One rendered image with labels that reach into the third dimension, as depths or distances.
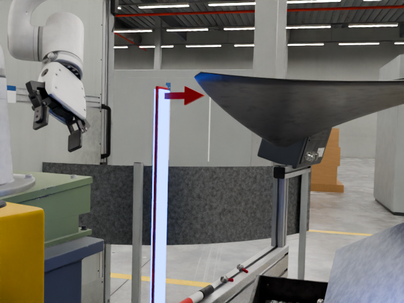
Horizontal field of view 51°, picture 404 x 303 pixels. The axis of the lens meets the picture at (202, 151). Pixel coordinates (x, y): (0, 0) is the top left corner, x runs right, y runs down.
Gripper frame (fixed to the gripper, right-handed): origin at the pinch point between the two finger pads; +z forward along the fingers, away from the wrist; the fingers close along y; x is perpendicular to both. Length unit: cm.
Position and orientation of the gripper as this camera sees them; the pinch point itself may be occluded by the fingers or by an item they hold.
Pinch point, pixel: (58, 134)
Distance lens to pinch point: 84.9
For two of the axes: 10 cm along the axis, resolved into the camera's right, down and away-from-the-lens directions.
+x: -8.9, 3.5, 3.1
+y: 4.4, 4.4, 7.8
